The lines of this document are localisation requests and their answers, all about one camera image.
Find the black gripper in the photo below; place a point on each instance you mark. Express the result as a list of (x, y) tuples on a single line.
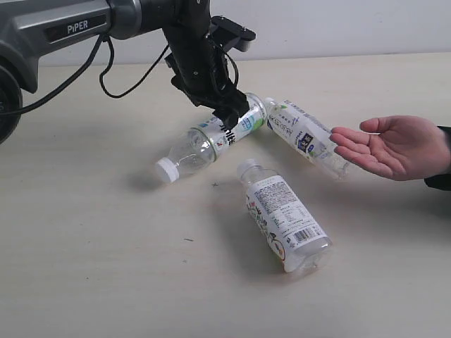
[(201, 71)]

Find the green lime label bottle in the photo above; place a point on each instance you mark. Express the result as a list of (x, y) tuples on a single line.
[(204, 143)]

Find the blue white label bottle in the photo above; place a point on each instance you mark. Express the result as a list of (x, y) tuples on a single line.
[(307, 136)]

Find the barcode white label bottle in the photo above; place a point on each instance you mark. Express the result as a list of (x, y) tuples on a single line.
[(289, 228)]

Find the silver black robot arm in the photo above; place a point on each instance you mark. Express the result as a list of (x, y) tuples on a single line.
[(32, 29)]

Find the person's open hand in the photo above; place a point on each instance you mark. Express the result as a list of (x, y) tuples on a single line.
[(397, 147)]

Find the dark jacket sleeve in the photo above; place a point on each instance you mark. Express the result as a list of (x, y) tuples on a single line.
[(443, 181)]

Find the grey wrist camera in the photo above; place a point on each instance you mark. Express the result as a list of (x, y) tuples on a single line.
[(230, 35)]

